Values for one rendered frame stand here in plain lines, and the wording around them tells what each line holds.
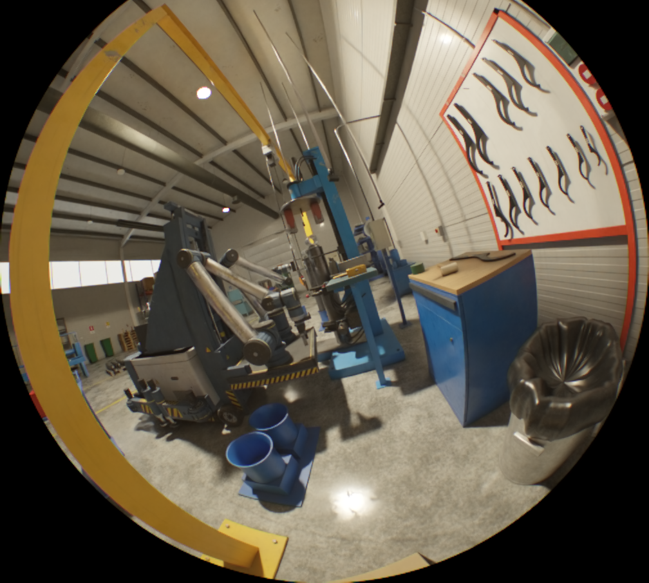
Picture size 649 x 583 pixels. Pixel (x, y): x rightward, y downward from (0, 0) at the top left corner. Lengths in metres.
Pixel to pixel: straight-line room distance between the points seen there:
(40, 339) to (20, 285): 0.15
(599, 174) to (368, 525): 2.12
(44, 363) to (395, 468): 1.51
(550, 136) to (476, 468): 1.94
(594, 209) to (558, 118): 0.58
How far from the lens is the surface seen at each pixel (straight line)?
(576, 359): 1.08
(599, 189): 1.59
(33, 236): 0.78
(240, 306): 10.21
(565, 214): 1.72
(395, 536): 1.22
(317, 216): 2.62
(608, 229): 1.61
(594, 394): 0.76
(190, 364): 2.01
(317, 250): 2.46
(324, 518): 1.32
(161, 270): 2.06
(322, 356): 2.69
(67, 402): 0.74
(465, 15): 2.18
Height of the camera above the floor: 1.21
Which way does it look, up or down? 2 degrees up
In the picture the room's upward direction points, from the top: 18 degrees counter-clockwise
